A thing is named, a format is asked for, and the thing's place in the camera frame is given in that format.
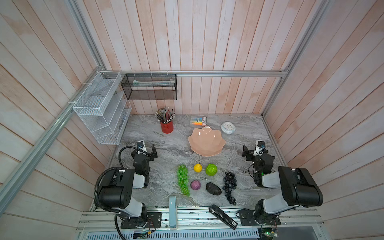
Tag black grape bunch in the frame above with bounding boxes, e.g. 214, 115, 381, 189
222, 171, 237, 206

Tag green grape bunch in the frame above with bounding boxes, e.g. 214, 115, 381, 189
177, 165, 190, 197

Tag green bumpy fake fruit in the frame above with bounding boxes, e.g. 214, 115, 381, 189
206, 164, 218, 176

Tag yellow fake lemon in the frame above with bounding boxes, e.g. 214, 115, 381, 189
194, 163, 203, 173

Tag dark fake avocado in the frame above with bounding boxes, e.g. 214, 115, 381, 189
206, 182, 222, 196

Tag purple fake fruit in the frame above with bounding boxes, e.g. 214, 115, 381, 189
191, 180, 201, 191

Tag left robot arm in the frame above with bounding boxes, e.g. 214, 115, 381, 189
94, 141, 158, 222

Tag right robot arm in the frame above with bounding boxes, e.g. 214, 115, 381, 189
242, 141, 324, 224

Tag pink scalloped fruit bowl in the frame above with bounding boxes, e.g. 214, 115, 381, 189
188, 126, 226, 157

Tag red pen cup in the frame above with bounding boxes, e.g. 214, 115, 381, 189
161, 121, 174, 134

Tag white round clock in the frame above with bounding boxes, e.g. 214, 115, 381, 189
221, 122, 236, 135

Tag pens in cup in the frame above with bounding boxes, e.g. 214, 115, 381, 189
155, 107, 175, 124

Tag light blue flat device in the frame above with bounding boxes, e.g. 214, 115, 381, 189
169, 196, 178, 229

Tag pack of coloured markers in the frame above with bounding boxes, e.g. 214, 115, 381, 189
190, 116, 207, 126

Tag black stapler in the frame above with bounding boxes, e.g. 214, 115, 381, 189
209, 205, 238, 230

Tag green circuit board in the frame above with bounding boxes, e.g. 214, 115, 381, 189
260, 230, 278, 240

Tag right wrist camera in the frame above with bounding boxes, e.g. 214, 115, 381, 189
253, 140, 269, 156

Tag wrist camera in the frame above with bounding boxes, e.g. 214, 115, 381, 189
253, 140, 269, 156
137, 141, 147, 154

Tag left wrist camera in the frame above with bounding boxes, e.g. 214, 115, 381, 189
137, 141, 147, 154

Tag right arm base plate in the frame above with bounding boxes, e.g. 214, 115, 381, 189
237, 209, 281, 226

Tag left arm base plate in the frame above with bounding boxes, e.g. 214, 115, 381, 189
121, 212, 162, 230

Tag black mesh wall basket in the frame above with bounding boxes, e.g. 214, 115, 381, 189
121, 73, 178, 101

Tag white mesh wall organizer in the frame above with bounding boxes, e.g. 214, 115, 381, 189
73, 71, 132, 145

